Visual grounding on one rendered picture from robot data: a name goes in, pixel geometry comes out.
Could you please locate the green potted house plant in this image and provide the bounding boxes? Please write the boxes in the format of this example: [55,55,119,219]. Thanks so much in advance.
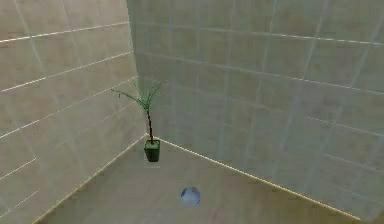
[111,79,166,163]

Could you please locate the pale blue ball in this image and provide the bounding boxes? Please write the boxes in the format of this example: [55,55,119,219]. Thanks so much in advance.
[180,186,202,208]

